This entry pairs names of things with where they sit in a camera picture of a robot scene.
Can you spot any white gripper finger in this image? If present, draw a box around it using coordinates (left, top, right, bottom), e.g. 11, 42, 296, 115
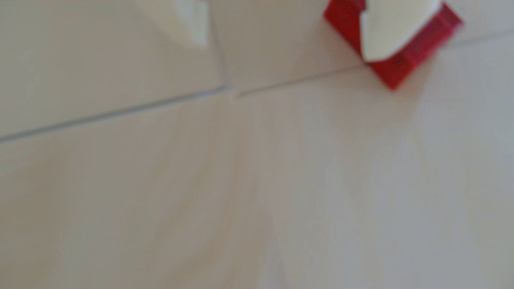
133, 0, 209, 51
359, 0, 442, 63

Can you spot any red block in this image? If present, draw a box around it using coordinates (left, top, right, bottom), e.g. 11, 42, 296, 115
323, 0, 464, 91

